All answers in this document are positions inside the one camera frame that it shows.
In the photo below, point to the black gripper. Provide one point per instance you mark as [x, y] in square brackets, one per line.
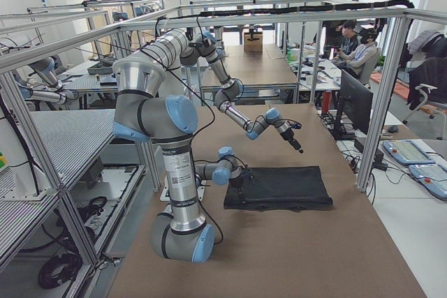
[238, 183]
[289, 136]

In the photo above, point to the black t-shirt with print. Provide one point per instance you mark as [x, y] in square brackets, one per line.
[285, 188]

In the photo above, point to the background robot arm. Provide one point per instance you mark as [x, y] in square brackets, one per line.
[51, 89]

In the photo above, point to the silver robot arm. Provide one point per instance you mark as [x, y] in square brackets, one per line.
[202, 45]
[181, 232]

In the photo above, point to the red thermos bottle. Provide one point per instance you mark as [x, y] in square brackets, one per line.
[326, 101]

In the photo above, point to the black Huawei monitor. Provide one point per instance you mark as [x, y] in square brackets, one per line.
[355, 101]

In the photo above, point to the cardboard box on far table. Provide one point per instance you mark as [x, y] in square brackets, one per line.
[253, 42]

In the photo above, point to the person with VR headset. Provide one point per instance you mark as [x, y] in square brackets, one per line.
[355, 61]

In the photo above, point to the person in dark jacket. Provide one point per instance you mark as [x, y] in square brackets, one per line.
[339, 36]

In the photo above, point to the blue grey teach pendant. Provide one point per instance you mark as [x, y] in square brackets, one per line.
[407, 152]

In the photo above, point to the office chair with dark coat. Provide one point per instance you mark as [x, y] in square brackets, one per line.
[427, 82]

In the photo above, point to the aluminium overhead frame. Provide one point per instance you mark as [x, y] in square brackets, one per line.
[20, 220]

